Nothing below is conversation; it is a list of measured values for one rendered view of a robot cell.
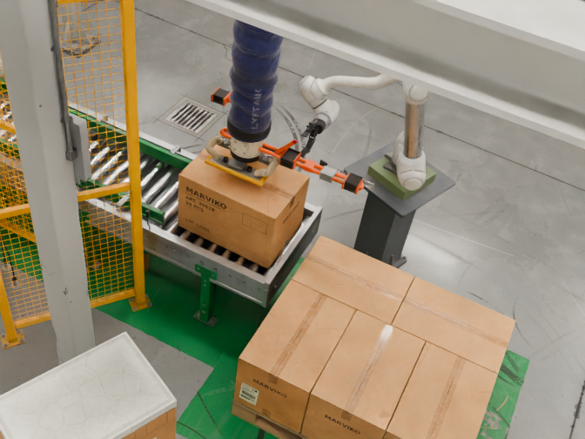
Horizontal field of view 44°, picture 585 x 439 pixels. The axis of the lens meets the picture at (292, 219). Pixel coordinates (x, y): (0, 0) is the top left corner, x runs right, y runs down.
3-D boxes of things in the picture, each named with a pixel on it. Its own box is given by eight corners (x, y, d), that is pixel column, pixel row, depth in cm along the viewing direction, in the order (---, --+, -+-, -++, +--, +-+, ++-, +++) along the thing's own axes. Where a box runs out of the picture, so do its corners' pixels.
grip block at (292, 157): (278, 165, 377) (279, 156, 373) (286, 154, 383) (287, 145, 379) (292, 171, 375) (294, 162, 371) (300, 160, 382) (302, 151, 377)
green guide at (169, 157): (-3, 90, 488) (-5, 78, 482) (8, 82, 495) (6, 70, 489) (204, 179, 451) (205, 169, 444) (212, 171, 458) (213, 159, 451)
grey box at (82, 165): (47, 164, 312) (37, 107, 291) (55, 157, 315) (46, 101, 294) (85, 181, 307) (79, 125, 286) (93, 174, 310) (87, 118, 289)
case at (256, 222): (178, 225, 422) (178, 173, 394) (214, 186, 449) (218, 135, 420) (268, 269, 407) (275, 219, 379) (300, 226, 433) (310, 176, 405)
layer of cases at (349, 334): (233, 400, 393) (238, 357, 365) (311, 278, 459) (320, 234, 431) (442, 507, 365) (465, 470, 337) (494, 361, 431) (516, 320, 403)
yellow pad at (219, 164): (204, 163, 386) (204, 156, 382) (213, 152, 393) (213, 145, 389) (261, 186, 378) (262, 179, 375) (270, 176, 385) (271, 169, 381)
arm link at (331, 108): (321, 130, 410) (308, 111, 406) (332, 116, 420) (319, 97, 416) (335, 124, 402) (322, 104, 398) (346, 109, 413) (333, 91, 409)
